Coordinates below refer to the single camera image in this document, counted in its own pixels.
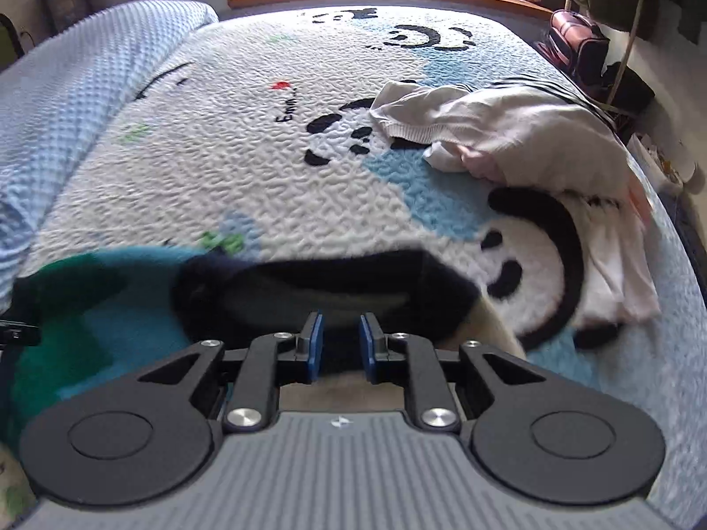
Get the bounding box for panda print quilted bedspread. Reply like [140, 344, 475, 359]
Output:
[1, 6, 706, 529]

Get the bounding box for green chair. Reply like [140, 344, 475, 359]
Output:
[0, 15, 25, 71]

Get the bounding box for pink backpack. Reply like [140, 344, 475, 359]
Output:
[542, 10, 610, 86]

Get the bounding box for dark framed picture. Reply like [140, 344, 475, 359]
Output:
[39, 0, 95, 36]

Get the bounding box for light blue dotted blanket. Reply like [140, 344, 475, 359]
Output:
[1, 0, 218, 307]

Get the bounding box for green navy knit cardigan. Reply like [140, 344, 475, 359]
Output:
[0, 246, 528, 454]

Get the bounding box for white and pink garment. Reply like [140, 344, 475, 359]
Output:
[369, 81, 660, 327]

